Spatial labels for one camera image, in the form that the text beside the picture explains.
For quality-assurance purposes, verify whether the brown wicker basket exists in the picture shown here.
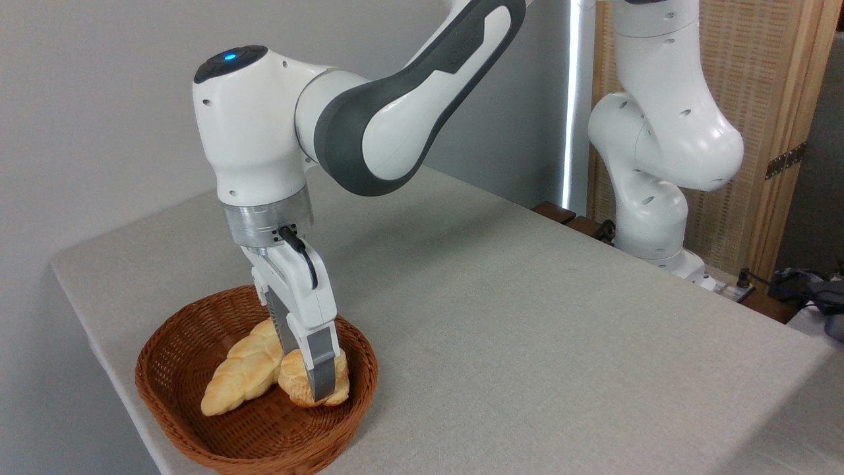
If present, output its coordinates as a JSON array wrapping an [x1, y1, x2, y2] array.
[[135, 284, 379, 475]]

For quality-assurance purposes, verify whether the round bread bun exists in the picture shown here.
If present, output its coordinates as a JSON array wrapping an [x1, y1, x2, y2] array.
[[278, 348, 350, 408]]

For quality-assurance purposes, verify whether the dark cable bundle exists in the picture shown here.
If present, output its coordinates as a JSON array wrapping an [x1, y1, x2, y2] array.
[[748, 264, 844, 342]]

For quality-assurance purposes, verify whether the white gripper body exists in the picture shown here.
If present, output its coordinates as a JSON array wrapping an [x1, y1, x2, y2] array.
[[240, 239, 339, 334]]

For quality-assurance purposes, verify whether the white power strip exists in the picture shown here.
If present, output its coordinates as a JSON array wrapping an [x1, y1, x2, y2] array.
[[698, 273, 756, 305]]

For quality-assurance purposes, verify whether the brown wooden block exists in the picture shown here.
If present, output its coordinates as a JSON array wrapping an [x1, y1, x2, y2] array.
[[566, 215, 611, 242], [740, 290, 802, 325], [531, 201, 577, 225]]

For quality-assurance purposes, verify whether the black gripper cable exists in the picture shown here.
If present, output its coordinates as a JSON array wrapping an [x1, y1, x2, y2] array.
[[278, 225, 319, 291]]

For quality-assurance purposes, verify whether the metal screen hinge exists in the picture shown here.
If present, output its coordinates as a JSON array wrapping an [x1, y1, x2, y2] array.
[[765, 142, 806, 180]]

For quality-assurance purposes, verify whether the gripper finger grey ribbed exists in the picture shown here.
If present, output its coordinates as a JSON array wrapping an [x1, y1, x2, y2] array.
[[264, 300, 305, 358], [302, 322, 342, 404]]

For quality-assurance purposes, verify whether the wooden woven folding screen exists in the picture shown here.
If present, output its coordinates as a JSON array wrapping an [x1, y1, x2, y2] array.
[[587, 0, 844, 286]]

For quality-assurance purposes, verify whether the long braided bread loaf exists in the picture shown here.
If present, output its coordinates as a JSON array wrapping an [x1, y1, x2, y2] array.
[[200, 319, 286, 417]]

